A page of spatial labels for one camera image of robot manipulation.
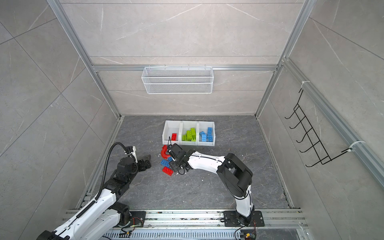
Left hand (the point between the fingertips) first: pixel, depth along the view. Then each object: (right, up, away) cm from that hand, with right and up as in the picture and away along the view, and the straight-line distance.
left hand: (142, 153), depth 84 cm
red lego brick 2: (+14, -11, +4) cm, 18 cm away
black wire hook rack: (+83, +6, -20) cm, 86 cm away
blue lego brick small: (+41, +7, +20) cm, 46 cm away
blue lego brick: (+11, -8, +9) cm, 16 cm away
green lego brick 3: (+29, +10, +20) cm, 37 cm away
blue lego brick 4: (+41, +12, +23) cm, 48 cm away
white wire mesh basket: (+18, +48, +17) cm, 54 cm away
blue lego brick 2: (+14, -5, +9) cm, 18 cm away
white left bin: (+14, +13, +27) cm, 33 cm away
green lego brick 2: (+22, +8, +20) cm, 31 cm away
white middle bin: (+24, +17, +24) cm, 38 cm away
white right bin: (+36, +16, +26) cm, 47 cm away
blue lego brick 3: (+36, +9, +18) cm, 41 cm away
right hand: (+18, -6, +6) cm, 21 cm away
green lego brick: (+26, +9, +19) cm, 34 cm away
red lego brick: (+15, +8, +20) cm, 27 cm away
